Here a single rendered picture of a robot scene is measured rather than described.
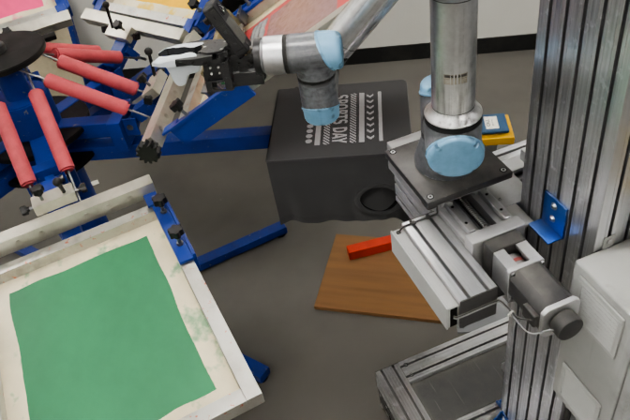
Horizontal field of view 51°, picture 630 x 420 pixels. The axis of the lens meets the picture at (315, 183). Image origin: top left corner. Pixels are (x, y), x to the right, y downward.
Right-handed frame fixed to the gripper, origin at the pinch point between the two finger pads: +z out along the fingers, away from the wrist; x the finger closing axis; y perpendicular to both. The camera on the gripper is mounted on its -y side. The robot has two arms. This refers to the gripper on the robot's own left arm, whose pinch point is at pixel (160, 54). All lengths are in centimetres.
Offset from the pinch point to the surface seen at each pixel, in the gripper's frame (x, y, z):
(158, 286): 14, 71, 22
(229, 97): 54, 35, 3
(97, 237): 32, 66, 45
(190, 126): 55, 44, 17
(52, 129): 64, 45, 65
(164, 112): 66, 43, 28
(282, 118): 91, 61, -5
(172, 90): 79, 42, 28
